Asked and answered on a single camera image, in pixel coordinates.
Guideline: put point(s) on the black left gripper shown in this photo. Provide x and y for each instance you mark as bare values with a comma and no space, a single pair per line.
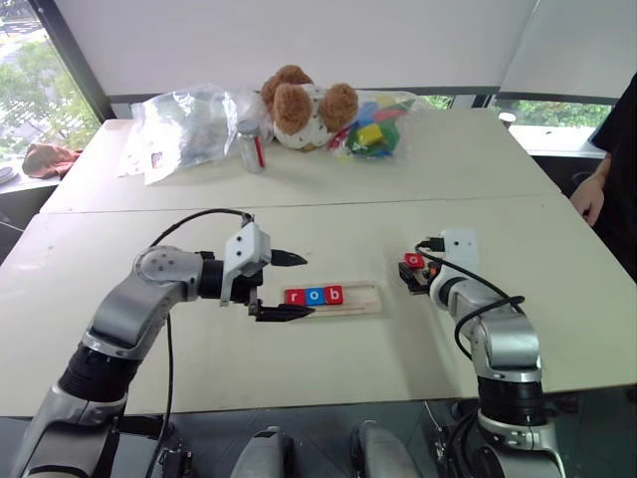
249,289

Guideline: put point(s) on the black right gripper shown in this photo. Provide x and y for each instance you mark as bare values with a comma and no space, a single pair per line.
415,281

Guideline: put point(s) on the red letter o block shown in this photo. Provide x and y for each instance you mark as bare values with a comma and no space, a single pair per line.
414,259

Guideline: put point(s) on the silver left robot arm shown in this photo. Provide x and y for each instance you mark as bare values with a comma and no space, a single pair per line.
124,309

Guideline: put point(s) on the bystander's bare forearm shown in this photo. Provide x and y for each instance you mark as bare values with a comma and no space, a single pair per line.
604,164

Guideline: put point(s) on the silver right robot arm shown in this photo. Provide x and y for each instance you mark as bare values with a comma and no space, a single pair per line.
507,338

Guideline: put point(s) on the red letter r block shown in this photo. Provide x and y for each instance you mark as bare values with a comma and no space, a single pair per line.
293,297

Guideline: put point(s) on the blue letter o block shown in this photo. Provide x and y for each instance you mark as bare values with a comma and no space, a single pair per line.
314,296

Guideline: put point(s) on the red letter b block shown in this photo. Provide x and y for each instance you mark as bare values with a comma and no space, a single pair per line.
334,295

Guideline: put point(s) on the wooden letter tray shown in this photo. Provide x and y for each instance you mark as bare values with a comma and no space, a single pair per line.
365,301

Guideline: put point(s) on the clear bag of colourful blocks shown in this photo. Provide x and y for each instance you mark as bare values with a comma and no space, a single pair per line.
378,129

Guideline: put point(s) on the grey rounded robot leg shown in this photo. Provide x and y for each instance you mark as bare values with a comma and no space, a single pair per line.
385,453
264,455

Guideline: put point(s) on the bystander's bare hand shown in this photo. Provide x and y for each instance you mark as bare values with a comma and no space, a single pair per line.
588,196

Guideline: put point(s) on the yellow toy block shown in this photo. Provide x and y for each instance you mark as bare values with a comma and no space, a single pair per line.
370,134

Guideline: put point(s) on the clear jar with red stripe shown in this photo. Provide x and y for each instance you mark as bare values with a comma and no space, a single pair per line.
250,147

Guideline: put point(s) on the small white round object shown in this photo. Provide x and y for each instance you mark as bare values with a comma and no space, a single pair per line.
507,117

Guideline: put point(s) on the brown and white teddy bear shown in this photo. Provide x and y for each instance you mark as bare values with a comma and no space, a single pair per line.
298,107

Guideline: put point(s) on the clear crumpled plastic bag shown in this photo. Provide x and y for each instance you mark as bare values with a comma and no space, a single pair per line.
189,129

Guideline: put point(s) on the person at right edge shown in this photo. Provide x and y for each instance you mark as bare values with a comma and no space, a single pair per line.
622,164

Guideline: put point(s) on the brown cloth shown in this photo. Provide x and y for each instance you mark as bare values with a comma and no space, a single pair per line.
47,160

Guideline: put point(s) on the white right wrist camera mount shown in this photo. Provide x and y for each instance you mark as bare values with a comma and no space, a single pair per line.
460,249

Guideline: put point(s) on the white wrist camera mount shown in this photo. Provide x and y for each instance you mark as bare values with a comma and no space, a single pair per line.
460,249
244,249

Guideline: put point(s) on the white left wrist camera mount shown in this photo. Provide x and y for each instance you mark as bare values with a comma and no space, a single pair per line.
244,249

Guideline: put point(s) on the black window frame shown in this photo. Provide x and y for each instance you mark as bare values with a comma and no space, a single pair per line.
74,55

